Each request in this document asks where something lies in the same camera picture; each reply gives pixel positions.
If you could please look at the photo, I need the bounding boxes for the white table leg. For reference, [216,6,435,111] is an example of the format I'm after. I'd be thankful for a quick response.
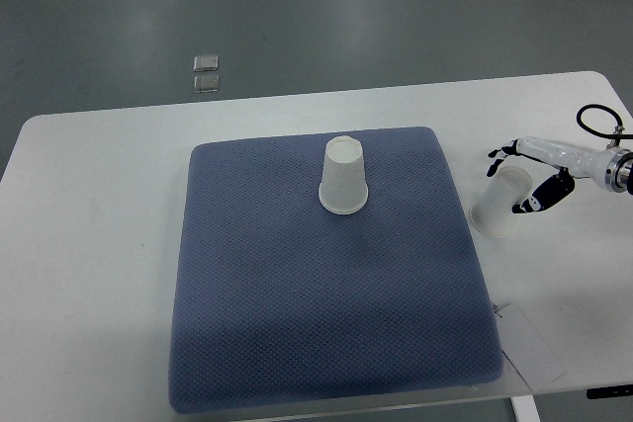
[510,395,541,422]

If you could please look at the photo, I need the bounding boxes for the white paper tag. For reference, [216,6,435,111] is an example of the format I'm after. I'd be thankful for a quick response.
[495,304,565,391]

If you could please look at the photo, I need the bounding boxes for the blue textured foam cushion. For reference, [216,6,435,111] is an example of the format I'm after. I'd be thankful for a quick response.
[168,127,503,414]

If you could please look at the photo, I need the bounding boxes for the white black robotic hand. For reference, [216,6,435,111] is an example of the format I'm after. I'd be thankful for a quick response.
[487,137,632,214]

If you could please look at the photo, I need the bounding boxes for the black table control panel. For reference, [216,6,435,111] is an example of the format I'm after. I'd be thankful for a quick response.
[586,383,633,400]

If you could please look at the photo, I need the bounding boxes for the upper metal floor plate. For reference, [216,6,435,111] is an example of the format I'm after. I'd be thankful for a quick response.
[193,53,219,72]

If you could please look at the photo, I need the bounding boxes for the white paper cup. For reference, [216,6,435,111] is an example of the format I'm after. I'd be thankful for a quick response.
[318,135,368,215]
[469,166,532,237]

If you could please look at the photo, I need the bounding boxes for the white paper cup on cushion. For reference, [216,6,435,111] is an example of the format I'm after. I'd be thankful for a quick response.
[318,135,368,215]

